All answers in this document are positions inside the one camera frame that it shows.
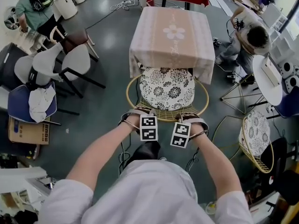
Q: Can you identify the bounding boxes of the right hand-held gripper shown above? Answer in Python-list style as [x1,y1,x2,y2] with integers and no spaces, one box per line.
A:
[170,112,209,149]

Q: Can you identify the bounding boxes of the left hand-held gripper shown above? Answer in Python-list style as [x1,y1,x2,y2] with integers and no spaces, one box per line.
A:
[118,105,159,142]

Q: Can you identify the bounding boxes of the person's left forearm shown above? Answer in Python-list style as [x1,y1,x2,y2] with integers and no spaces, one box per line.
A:
[66,122,141,191]

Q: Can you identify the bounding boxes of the person's right forearm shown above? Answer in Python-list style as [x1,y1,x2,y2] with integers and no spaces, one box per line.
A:
[189,131,243,199]

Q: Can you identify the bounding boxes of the grey chair black legs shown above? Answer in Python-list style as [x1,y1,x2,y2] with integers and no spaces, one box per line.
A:
[14,55,71,95]
[32,42,106,99]

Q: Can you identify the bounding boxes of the table with pink tablecloth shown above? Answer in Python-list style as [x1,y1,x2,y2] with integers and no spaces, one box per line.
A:
[128,6,216,85]

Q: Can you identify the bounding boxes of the black office chair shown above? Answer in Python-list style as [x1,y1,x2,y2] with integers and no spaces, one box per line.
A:
[256,138,299,205]

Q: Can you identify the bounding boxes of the brown seat wooden chair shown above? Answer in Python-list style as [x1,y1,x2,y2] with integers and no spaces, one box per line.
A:
[50,26,100,63]

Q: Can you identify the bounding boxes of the blue chair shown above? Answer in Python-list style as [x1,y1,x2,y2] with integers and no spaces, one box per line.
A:
[7,82,80,126]
[266,85,299,119]

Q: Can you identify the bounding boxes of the person's right hand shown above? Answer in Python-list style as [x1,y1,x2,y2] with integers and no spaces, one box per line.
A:
[190,123,208,137]

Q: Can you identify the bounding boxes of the person's left hand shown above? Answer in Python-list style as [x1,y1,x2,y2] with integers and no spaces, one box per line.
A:
[124,114,141,131]

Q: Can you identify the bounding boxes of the person's black trousers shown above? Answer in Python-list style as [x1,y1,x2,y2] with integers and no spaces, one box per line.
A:
[126,140,162,170]

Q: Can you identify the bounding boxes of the black power adapter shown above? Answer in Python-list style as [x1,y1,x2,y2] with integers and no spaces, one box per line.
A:
[240,75,255,86]

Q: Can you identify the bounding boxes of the white round table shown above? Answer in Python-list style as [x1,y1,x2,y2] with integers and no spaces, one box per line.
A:
[220,55,283,115]

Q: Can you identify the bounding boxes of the person's white shirt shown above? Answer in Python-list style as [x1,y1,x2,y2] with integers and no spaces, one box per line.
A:
[38,159,254,224]

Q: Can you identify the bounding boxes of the white rectangular box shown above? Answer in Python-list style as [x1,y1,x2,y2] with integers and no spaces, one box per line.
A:
[261,56,282,87]

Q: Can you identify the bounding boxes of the white crumpled cloth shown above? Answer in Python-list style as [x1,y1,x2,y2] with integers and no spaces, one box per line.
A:
[28,85,57,123]

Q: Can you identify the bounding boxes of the white round speaker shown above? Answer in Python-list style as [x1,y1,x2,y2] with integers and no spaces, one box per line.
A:
[279,61,295,79]
[285,75,299,94]

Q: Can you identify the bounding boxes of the white flat boards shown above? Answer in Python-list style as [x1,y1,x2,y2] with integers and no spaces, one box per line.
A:
[206,0,234,15]

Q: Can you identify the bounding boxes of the brown cardboard box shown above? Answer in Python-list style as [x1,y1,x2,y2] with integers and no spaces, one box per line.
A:
[8,117,51,146]

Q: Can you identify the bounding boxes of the beige board with round opening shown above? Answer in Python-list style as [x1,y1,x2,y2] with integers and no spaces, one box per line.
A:
[3,6,45,53]

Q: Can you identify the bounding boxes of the white shelf unit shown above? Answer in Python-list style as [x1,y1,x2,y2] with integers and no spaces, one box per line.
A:
[263,3,297,65]

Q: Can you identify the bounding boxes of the white cabinet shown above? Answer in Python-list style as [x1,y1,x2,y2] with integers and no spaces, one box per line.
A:
[0,167,56,210]

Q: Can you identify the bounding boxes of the black case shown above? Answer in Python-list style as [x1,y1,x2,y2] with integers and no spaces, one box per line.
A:
[0,42,30,91]

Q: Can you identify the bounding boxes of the black tether cable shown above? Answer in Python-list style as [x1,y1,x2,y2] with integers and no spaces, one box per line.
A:
[117,134,132,176]
[185,147,201,174]

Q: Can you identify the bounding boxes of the gold wire floral chair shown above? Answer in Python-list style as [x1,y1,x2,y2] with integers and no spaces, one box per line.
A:
[211,110,274,174]

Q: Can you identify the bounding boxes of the white cables and power strip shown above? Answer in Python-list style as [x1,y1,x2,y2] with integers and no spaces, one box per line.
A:
[102,0,141,11]

